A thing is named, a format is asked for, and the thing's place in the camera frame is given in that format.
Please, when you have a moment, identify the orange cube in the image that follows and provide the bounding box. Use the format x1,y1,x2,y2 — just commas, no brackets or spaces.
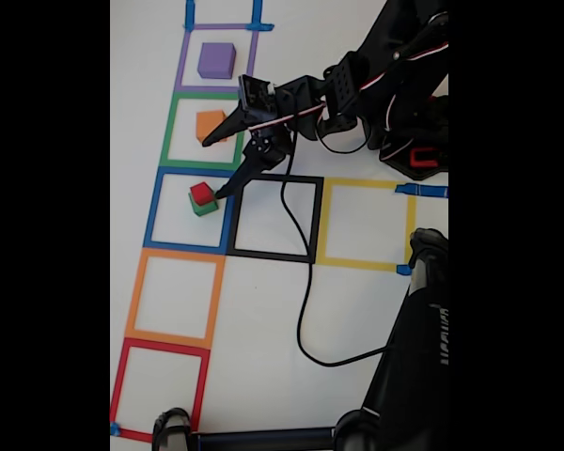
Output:
196,110,228,144

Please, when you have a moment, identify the small red cube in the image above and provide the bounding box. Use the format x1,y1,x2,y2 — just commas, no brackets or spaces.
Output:
190,181,213,204

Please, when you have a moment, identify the green cube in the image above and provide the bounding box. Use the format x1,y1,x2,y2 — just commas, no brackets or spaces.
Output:
188,191,218,218

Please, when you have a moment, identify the purple square block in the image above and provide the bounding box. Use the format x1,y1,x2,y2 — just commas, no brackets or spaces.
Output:
196,41,238,80

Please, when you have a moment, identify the long blue tape strip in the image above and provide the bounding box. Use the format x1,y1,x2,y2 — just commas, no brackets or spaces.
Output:
394,183,449,199

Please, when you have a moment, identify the black tripod stand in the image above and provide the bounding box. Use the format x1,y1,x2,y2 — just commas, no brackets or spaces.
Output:
150,227,449,451

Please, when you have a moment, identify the black camera cable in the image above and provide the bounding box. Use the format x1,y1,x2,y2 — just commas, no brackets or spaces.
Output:
279,88,399,367

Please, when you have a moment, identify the red square frame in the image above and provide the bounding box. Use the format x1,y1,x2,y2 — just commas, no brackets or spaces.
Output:
110,337,212,443

